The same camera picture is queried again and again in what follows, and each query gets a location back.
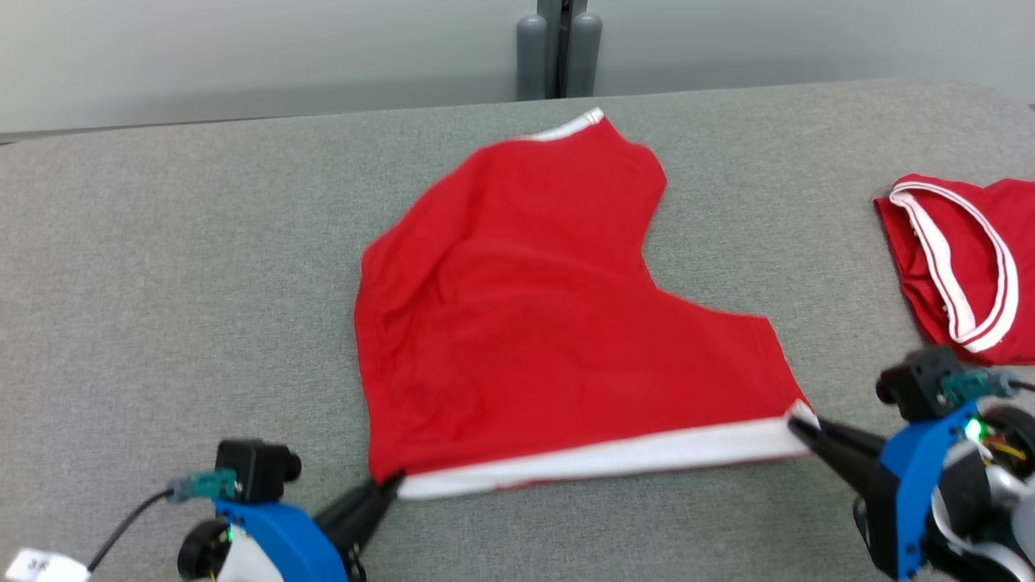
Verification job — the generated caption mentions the white label on left cable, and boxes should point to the white label on left cable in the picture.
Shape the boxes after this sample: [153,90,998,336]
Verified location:
[4,548,91,582]

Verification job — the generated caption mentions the grey partition post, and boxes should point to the grey partition post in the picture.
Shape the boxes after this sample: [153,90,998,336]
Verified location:
[515,0,604,101]

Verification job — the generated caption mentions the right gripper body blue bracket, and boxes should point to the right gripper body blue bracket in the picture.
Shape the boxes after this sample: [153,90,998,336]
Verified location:
[855,404,1035,579]

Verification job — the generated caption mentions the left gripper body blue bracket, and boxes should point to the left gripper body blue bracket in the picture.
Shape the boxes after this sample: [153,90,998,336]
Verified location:
[178,500,365,582]

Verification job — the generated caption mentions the red Bulls basketball jersey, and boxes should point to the red Bulls basketball jersey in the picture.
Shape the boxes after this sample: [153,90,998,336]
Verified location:
[873,173,1035,366]

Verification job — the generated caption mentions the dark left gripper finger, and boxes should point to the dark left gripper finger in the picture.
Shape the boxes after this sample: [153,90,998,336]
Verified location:
[332,487,397,559]
[317,475,403,534]

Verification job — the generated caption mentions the red shorts with white stripe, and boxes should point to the red shorts with white stripe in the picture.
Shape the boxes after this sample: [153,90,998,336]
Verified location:
[353,108,819,500]

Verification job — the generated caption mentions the left camera cable teal plug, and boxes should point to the left camera cable teal plug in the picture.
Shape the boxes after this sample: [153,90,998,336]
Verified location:
[87,471,241,571]

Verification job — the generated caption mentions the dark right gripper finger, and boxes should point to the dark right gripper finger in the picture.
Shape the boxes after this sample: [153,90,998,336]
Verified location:
[792,428,882,496]
[789,419,886,462]

